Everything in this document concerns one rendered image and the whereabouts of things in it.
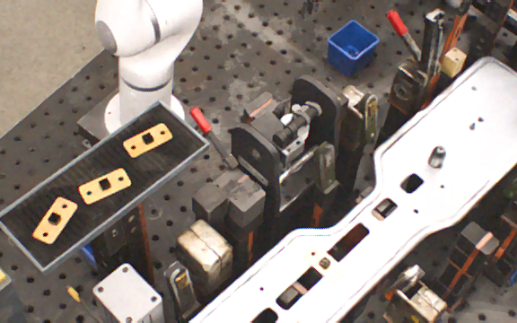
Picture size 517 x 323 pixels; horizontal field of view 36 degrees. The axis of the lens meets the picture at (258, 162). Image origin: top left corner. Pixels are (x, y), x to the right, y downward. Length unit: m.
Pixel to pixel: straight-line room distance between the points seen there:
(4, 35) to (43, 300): 1.62
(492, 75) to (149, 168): 0.83
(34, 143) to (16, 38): 1.23
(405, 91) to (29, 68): 1.73
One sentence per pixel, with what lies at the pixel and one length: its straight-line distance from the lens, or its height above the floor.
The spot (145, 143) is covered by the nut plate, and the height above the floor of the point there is 1.17.
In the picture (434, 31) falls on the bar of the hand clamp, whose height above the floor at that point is 1.19.
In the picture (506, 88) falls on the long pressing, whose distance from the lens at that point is 1.84.
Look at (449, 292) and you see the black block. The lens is 1.79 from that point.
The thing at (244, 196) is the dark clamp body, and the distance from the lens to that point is 1.47.
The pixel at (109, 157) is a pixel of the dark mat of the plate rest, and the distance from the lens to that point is 1.43.
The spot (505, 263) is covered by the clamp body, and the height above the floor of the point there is 0.79.
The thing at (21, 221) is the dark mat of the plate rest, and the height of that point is 1.16.
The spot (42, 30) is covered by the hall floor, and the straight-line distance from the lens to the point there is 3.23.
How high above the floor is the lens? 2.35
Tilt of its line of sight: 57 degrees down
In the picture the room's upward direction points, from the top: 5 degrees clockwise
